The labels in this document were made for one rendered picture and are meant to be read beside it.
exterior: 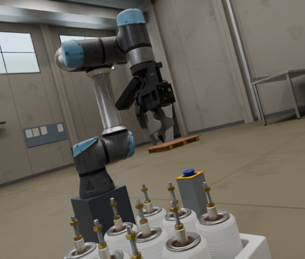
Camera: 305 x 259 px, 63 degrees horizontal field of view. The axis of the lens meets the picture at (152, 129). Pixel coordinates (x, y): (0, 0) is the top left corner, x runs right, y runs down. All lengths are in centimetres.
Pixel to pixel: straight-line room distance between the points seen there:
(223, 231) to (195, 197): 26
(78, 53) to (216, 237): 58
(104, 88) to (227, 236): 77
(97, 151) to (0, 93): 944
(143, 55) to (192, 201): 49
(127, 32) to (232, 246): 58
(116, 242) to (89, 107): 1068
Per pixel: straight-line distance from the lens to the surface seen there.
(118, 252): 61
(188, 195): 87
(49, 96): 1078
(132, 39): 69
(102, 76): 112
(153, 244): 62
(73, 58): 74
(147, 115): 66
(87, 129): 1101
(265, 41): 835
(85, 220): 110
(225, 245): 63
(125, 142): 109
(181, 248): 54
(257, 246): 67
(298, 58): 800
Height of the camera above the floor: 49
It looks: 1 degrees up
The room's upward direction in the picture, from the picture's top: 15 degrees counter-clockwise
